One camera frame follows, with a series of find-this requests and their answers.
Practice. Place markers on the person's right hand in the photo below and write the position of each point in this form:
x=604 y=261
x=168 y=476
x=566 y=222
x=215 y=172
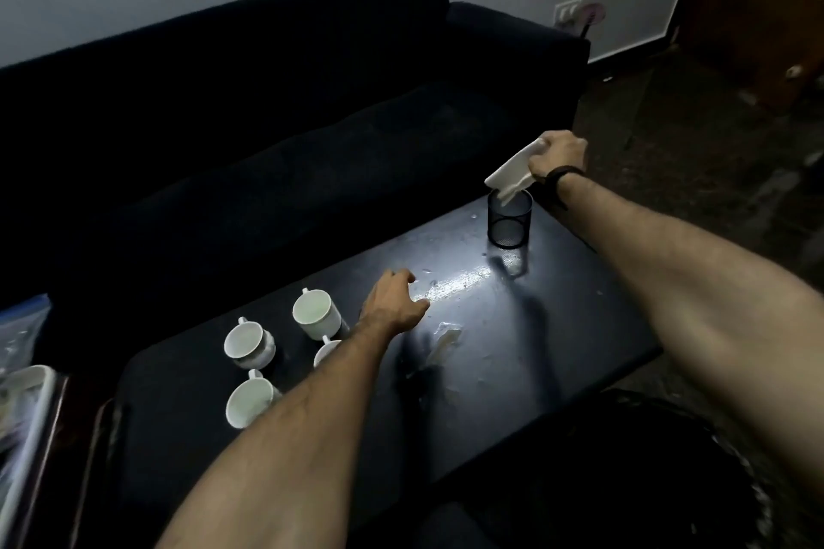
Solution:
x=563 y=151

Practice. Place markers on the person's left hand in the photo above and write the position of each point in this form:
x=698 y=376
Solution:
x=393 y=307

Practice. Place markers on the white paper napkins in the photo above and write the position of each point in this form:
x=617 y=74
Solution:
x=512 y=172

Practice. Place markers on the plain white cup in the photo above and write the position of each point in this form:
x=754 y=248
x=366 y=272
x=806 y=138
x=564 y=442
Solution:
x=317 y=312
x=248 y=404

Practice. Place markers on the white cup patterned base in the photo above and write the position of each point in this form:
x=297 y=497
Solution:
x=250 y=343
x=325 y=352

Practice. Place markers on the clear zip bag blue seal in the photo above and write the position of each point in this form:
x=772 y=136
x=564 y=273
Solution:
x=22 y=323

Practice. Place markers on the person's left forearm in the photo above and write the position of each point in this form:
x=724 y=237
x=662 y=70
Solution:
x=290 y=452

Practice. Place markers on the person's right forearm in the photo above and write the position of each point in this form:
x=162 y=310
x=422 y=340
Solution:
x=708 y=310

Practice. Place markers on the black wristband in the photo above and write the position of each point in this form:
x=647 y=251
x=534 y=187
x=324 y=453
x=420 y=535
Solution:
x=559 y=177

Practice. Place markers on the black mesh holder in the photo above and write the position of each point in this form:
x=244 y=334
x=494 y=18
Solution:
x=510 y=223

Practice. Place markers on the black table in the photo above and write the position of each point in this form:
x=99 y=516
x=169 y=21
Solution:
x=515 y=343

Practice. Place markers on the pink plug-in device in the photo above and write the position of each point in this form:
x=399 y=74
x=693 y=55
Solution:
x=592 y=12

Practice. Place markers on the dark blue sofa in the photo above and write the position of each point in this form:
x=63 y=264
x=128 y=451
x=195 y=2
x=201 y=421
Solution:
x=257 y=117

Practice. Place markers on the brown wooden door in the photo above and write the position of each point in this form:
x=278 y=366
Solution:
x=759 y=2

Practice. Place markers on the dark brown side table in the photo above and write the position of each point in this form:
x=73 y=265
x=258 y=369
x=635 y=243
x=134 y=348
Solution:
x=61 y=458

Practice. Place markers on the white printed serving tray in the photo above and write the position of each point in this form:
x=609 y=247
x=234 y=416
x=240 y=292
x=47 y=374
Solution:
x=32 y=388

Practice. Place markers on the white wall socket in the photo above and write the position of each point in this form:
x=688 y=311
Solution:
x=566 y=9

